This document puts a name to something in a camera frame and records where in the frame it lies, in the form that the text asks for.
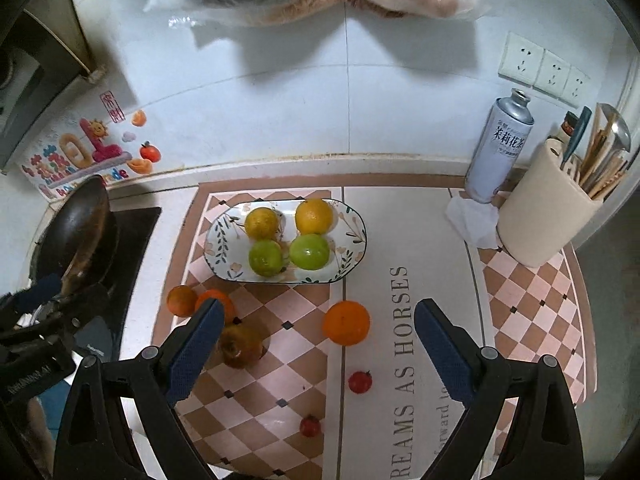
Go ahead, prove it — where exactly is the colourful wall sticker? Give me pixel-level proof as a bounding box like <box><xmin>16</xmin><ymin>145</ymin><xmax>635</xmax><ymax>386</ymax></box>
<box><xmin>20</xmin><ymin>92</ymin><xmax>163</xmax><ymax>202</ymax></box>

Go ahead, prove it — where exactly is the white wall socket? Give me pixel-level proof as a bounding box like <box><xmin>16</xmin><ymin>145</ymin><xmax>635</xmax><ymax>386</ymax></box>
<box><xmin>533</xmin><ymin>50</ymin><xmax>572</xmax><ymax>94</ymax></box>
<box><xmin>499</xmin><ymin>31</ymin><xmax>546</xmax><ymax>84</ymax></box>
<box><xmin>563</xmin><ymin>66</ymin><xmax>591</xmax><ymax>102</ymax></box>

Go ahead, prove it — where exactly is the large bright orange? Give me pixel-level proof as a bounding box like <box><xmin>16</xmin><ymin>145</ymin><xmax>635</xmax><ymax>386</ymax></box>
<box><xmin>322</xmin><ymin>300</ymin><xmax>371</xmax><ymax>346</ymax></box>

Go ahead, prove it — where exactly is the yellow orange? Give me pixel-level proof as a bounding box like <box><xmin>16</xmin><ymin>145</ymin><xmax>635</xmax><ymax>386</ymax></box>
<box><xmin>244</xmin><ymin>207</ymin><xmax>280</xmax><ymax>241</ymax></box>
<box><xmin>295</xmin><ymin>198</ymin><xmax>334</xmax><ymax>235</ymax></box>

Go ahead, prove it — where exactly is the white tissue paper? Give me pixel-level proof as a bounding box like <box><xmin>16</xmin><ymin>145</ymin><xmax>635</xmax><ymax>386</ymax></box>
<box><xmin>445</xmin><ymin>194</ymin><xmax>502</xmax><ymax>250</ymax></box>

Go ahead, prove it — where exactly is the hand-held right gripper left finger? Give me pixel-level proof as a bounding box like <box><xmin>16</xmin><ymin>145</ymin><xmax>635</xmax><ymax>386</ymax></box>
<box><xmin>52</xmin><ymin>297</ymin><xmax>226</xmax><ymax>480</ymax></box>

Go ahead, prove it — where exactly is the green orange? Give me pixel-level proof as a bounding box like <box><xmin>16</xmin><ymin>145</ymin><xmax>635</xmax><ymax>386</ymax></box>
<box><xmin>289</xmin><ymin>233</ymin><xmax>332</xmax><ymax>271</ymax></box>
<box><xmin>249</xmin><ymin>239</ymin><xmax>285</xmax><ymax>278</ymax></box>

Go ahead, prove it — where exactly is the beige utensil holder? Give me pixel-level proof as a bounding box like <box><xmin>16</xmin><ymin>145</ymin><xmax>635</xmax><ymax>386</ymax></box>
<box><xmin>496</xmin><ymin>138</ymin><xmax>607</xmax><ymax>268</ymax></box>

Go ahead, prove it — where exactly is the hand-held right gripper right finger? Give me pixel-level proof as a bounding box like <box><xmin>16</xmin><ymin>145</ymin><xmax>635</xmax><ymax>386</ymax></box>
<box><xmin>414</xmin><ymin>298</ymin><xmax>586</xmax><ymax>480</ymax></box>

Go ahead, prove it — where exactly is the range hood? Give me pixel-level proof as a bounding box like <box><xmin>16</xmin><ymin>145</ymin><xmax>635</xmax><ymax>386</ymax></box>
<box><xmin>0</xmin><ymin>0</ymin><xmax>97</xmax><ymax>173</ymax></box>

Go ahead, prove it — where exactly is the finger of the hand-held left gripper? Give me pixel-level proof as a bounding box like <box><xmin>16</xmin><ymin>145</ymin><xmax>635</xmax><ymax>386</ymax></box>
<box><xmin>0</xmin><ymin>274</ymin><xmax>65</xmax><ymax>322</ymax></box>
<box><xmin>34</xmin><ymin>284</ymin><xmax>113</xmax><ymax>335</ymax></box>

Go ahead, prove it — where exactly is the checkered pink brown mat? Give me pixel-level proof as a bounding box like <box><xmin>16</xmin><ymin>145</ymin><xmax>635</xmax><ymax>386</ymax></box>
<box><xmin>150</xmin><ymin>172</ymin><xmax>593</xmax><ymax>480</ymax></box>

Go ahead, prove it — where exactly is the brown-red pomegranate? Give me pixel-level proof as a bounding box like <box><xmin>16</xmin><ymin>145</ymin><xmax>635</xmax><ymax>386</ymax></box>
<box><xmin>219</xmin><ymin>324</ymin><xmax>268</xmax><ymax>369</ymax></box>

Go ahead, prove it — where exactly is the black wok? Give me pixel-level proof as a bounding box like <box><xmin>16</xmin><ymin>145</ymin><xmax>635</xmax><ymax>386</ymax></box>
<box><xmin>29</xmin><ymin>176</ymin><xmax>120</xmax><ymax>288</ymax></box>

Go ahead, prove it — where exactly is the oval floral plate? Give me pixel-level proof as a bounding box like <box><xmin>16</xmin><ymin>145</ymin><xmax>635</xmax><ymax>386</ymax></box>
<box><xmin>203</xmin><ymin>199</ymin><xmax>368</xmax><ymax>285</ymax></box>

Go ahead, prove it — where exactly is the silver spray can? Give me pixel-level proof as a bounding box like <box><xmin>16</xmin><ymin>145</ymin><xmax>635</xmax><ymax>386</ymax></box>
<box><xmin>465</xmin><ymin>88</ymin><xmax>535</xmax><ymax>205</ymax></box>

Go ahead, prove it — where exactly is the bundle of wooden chopsticks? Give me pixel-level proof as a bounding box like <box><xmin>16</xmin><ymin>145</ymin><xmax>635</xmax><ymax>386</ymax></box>
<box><xmin>575</xmin><ymin>106</ymin><xmax>630</xmax><ymax>201</ymax></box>

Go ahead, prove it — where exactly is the metal ladle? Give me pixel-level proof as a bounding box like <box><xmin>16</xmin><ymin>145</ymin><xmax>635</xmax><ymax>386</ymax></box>
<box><xmin>596</xmin><ymin>103</ymin><xmax>632</xmax><ymax>166</ymax></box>

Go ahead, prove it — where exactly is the blue-handled utensil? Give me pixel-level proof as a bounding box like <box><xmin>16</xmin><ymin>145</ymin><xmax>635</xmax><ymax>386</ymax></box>
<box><xmin>559</xmin><ymin>106</ymin><xmax>593</xmax><ymax>171</ymax></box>

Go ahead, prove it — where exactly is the small dark orange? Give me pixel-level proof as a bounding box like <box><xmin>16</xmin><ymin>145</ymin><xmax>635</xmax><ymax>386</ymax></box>
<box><xmin>167</xmin><ymin>285</ymin><xmax>199</xmax><ymax>317</ymax></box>

